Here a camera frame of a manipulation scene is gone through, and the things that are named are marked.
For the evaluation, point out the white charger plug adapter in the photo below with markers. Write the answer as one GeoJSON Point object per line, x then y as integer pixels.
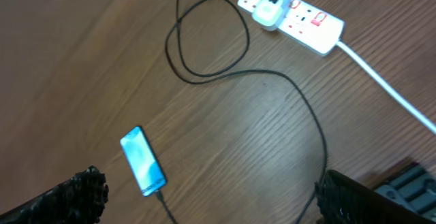
{"type": "Point", "coordinates": [270, 13]}

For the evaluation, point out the white power extension strip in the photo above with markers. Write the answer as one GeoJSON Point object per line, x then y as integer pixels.
{"type": "Point", "coordinates": [321, 32]}

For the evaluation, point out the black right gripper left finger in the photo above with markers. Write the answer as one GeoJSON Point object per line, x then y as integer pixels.
{"type": "Point", "coordinates": [79, 200]}

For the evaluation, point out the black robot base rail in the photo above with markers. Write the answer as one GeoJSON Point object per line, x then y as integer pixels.
{"type": "Point", "coordinates": [413, 188]}

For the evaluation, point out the blue Galaxy smartphone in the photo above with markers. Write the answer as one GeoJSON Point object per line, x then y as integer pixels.
{"type": "Point", "coordinates": [143, 162]}

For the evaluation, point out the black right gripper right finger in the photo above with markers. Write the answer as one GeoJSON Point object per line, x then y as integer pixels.
{"type": "Point", "coordinates": [342, 200]}

